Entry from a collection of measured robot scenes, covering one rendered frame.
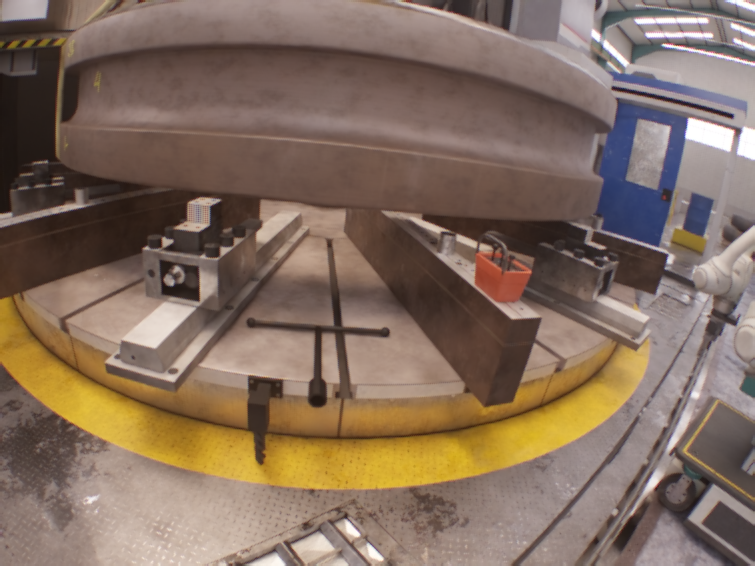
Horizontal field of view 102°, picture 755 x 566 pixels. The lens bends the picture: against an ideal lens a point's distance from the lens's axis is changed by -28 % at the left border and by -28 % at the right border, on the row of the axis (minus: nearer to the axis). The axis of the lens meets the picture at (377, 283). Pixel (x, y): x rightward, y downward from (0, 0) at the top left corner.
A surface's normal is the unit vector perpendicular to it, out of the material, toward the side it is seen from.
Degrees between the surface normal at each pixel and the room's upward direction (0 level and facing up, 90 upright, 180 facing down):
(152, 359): 90
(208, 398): 90
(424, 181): 90
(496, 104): 90
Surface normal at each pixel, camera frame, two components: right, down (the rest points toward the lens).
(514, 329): 0.30, 0.40
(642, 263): -0.45, 0.29
